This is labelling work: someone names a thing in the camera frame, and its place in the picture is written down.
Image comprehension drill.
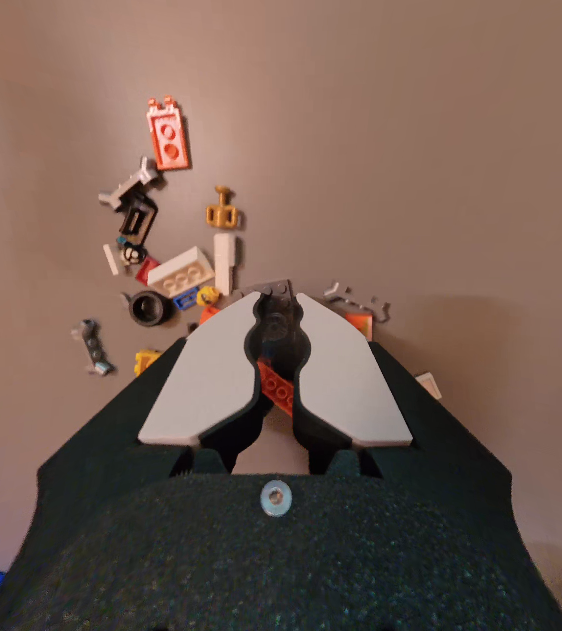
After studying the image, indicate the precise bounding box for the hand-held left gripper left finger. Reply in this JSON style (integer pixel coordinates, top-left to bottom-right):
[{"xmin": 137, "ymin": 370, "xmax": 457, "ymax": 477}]
[{"xmin": 138, "ymin": 294, "xmax": 265, "ymax": 446}]

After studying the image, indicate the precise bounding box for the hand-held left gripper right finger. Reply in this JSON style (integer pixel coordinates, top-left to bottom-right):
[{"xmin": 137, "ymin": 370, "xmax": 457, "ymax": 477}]
[{"xmin": 294, "ymin": 293, "xmax": 413, "ymax": 450}]

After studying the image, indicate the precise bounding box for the pile of lego pieces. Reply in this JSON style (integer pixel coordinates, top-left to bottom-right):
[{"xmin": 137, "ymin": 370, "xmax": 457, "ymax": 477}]
[{"xmin": 72, "ymin": 97, "xmax": 444, "ymax": 413}]

